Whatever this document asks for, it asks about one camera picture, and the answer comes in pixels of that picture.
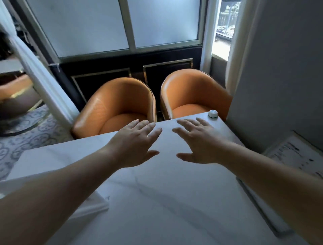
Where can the black gold-trimmed wall panel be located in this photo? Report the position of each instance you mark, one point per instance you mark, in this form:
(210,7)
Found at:
(126,73)

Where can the person's left middle finger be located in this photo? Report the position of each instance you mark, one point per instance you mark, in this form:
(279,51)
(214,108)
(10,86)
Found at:
(149,130)

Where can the white round call button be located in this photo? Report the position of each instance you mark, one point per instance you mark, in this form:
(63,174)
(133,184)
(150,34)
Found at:
(213,113)

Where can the white folded cloth napkin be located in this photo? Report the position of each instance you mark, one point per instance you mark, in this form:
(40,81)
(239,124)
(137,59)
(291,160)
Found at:
(83,199)

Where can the person's left thumb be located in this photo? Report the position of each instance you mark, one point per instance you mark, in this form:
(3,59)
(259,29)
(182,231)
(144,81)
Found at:
(151,154)

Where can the frosted glass window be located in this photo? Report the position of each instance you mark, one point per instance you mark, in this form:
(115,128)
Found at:
(118,24)

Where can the person's right forearm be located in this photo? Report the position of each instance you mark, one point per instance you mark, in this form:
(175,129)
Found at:
(272,181)

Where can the grey menu clipboard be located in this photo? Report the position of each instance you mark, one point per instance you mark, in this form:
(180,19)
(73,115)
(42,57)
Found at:
(262,209)

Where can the white printed menu sheet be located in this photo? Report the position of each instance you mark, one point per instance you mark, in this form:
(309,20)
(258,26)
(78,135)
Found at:
(294,154)

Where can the person's right middle finger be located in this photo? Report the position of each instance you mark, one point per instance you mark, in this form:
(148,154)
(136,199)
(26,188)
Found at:
(185,124)

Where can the person's right hand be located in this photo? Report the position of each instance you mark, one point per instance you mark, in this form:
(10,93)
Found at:
(201,145)

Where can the person's left hand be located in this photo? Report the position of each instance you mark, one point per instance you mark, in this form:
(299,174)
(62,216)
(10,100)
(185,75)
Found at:
(131,146)

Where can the white curtain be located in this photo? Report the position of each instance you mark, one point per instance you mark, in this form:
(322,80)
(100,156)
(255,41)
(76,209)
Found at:
(236,43)

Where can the person's right thumb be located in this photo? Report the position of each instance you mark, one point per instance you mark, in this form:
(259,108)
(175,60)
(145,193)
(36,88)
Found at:
(185,156)

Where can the white pillar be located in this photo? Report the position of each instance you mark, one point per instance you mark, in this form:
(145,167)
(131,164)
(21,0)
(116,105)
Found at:
(32,68)

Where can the orange leather tub chair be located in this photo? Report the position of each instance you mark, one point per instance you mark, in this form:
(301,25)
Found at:
(113,108)
(194,94)

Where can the person's left little finger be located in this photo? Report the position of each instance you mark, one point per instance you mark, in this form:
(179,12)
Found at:
(133,123)

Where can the person's left forearm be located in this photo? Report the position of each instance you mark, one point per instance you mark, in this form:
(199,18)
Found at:
(50,194)

